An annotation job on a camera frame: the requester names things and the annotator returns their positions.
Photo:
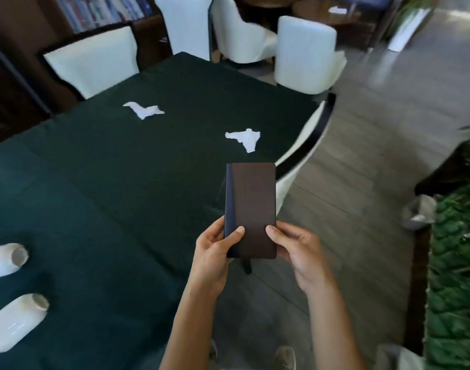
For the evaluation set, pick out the white tall planter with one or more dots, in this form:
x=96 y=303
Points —
x=409 y=28

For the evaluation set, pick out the person's left hand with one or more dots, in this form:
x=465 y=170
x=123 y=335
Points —
x=210 y=258

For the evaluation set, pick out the round wooden table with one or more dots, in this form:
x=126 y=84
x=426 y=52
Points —
x=269 y=0
x=327 y=15

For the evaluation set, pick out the dark green tablecloth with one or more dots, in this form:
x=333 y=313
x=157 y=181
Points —
x=123 y=211

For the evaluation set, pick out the white folded napkin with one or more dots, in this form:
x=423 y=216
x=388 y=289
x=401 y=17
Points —
x=247 y=138
x=338 y=10
x=144 y=110

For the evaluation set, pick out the person's right thumb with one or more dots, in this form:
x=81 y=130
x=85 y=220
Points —
x=275 y=238

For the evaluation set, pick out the person's right forearm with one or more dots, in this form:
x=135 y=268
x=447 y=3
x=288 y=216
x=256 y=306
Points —
x=331 y=327

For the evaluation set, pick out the white ceramic vase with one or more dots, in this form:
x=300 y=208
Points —
x=13 y=321
x=3 y=260

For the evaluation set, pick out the dark wooden bookshelf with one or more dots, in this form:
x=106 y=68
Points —
x=46 y=53

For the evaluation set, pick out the white upholstered chair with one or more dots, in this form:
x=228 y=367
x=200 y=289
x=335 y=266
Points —
x=240 y=34
x=306 y=53
x=186 y=23

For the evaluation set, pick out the green potted plant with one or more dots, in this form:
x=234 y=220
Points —
x=414 y=5

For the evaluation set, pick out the person's shoe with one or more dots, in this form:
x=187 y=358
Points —
x=285 y=358
x=213 y=349

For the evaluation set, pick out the green leafy hedge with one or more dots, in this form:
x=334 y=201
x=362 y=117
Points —
x=456 y=273

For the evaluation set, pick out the person's right hand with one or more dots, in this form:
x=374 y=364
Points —
x=302 y=258

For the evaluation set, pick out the grey trash bag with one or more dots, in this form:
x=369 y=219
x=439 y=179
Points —
x=420 y=212

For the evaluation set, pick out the person's left thumb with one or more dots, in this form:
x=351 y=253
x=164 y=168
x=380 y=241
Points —
x=235 y=236

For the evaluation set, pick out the person's right shoe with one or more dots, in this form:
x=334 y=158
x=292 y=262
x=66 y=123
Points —
x=285 y=358

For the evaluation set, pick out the row of books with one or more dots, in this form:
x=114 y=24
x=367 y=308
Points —
x=103 y=10

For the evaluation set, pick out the brown leather menu folder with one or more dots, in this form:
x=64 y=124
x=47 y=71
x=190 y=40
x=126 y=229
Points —
x=252 y=211

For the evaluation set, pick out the person's left shoe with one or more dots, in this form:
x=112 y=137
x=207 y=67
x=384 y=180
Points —
x=213 y=349

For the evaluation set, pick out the white chair with dark frame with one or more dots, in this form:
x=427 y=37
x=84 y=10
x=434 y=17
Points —
x=300 y=150
x=92 y=61

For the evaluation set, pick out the person's left forearm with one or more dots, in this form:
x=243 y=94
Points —
x=188 y=327

